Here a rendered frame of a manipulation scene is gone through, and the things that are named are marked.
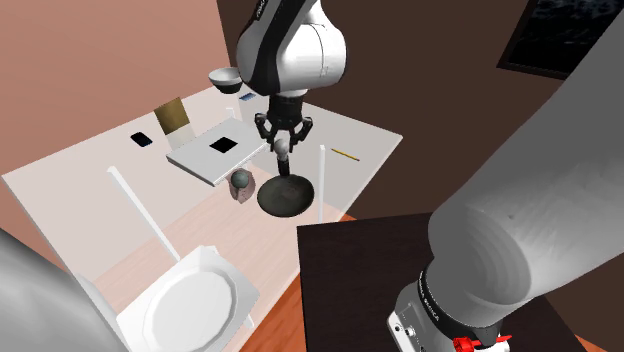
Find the white square plate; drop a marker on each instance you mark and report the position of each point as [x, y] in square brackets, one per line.
[190, 302]

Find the grey rounded object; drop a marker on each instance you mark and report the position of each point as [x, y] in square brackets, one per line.
[39, 302]

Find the dark round plate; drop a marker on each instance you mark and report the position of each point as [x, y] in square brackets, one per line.
[285, 197]

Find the dark stem with grey knob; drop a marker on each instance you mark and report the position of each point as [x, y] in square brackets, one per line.
[282, 163]

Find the white table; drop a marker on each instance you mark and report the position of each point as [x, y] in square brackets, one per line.
[73, 204]

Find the white bowl dark outside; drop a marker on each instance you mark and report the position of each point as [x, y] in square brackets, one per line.
[225, 78]

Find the dark framed wall picture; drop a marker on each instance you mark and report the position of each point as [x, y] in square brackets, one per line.
[551, 29]

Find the small blue flat card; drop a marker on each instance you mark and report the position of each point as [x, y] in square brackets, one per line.
[247, 96]

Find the dark blue phone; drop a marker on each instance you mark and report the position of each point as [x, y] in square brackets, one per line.
[141, 139]

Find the olive brown box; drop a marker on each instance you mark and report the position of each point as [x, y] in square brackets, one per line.
[170, 116]

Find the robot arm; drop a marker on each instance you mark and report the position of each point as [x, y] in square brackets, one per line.
[536, 195]

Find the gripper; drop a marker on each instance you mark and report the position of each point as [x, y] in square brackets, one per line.
[285, 109]

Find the white slab with black square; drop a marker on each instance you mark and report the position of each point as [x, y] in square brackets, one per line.
[195, 158]

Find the pink pot with grey ball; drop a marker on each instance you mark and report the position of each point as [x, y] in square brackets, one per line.
[242, 187]

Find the yellow pencil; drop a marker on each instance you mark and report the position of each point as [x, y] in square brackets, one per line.
[345, 154]

